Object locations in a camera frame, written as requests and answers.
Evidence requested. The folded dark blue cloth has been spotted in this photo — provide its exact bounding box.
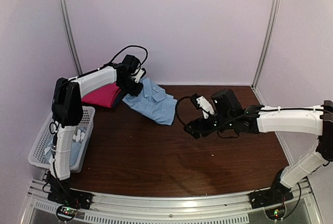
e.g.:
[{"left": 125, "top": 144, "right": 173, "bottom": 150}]
[{"left": 111, "top": 91, "right": 125, "bottom": 108}]

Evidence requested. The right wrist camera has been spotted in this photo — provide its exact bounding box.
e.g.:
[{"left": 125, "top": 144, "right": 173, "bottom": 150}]
[{"left": 190, "top": 93, "right": 215, "bottom": 119}]

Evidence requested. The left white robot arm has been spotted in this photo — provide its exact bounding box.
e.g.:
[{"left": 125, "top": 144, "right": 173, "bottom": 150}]
[{"left": 48, "top": 55, "right": 146, "bottom": 205}]

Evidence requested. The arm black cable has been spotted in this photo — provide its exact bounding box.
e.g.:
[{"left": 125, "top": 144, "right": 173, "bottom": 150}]
[
  {"left": 175, "top": 95, "right": 258, "bottom": 133},
  {"left": 98, "top": 45, "right": 148, "bottom": 73}
]

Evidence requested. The light blue shirt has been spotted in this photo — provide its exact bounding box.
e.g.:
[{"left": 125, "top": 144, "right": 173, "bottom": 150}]
[{"left": 122, "top": 78, "right": 177, "bottom": 126}]

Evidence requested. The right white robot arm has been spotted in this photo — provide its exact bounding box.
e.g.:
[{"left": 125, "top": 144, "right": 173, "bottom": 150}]
[{"left": 183, "top": 89, "right": 332, "bottom": 204}]

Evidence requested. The aluminium front rail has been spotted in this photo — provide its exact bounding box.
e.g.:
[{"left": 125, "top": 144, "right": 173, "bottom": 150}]
[{"left": 17, "top": 180, "right": 323, "bottom": 223}]

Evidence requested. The left aluminium corner post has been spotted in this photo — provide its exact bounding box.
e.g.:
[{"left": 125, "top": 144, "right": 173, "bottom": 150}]
[{"left": 59, "top": 0, "right": 83, "bottom": 76}]

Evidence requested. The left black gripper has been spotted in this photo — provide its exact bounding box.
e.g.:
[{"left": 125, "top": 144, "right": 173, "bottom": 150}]
[{"left": 119, "top": 76, "right": 144, "bottom": 97}]

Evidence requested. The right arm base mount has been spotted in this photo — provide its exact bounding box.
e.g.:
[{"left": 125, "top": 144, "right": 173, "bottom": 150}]
[{"left": 249, "top": 172, "right": 293, "bottom": 209}]

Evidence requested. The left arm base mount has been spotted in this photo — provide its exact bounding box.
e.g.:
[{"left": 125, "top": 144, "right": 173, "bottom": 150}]
[{"left": 46, "top": 176, "right": 93, "bottom": 210}]

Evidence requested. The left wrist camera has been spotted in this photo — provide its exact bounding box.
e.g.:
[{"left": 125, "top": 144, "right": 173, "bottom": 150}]
[{"left": 133, "top": 68, "right": 146, "bottom": 83}]

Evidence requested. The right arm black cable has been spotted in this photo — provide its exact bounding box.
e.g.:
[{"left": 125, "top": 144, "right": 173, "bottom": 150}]
[{"left": 175, "top": 95, "right": 258, "bottom": 133}]

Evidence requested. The white plastic laundry basket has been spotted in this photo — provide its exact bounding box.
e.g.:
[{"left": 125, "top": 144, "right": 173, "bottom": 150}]
[{"left": 28, "top": 106, "right": 95, "bottom": 173}]

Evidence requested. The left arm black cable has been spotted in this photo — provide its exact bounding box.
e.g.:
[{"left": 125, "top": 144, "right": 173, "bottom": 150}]
[{"left": 98, "top": 45, "right": 148, "bottom": 73}]

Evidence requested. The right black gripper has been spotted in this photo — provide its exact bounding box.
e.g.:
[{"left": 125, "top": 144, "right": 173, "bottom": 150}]
[{"left": 184, "top": 113, "right": 234, "bottom": 140}]

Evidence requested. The aluminium corner post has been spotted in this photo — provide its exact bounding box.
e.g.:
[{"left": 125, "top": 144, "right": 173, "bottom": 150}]
[
  {"left": 59, "top": 0, "right": 83, "bottom": 76},
  {"left": 251, "top": 0, "right": 281, "bottom": 90}
]

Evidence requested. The folded pink cloth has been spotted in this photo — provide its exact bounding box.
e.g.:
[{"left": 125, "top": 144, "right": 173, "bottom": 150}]
[{"left": 82, "top": 83, "right": 121, "bottom": 108}]

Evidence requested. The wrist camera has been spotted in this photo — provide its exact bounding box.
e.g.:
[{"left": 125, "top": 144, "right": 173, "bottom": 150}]
[
  {"left": 133, "top": 68, "right": 146, "bottom": 83},
  {"left": 190, "top": 93, "right": 215, "bottom": 119}
]

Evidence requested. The right aluminium corner post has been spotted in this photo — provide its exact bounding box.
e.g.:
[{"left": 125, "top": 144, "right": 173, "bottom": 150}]
[{"left": 251, "top": 0, "right": 281, "bottom": 90}]

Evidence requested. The blue printed garment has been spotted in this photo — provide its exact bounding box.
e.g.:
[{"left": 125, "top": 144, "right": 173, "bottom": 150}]
[{"left": 44, "top": 127, "right": 87, "bottom": 171}]

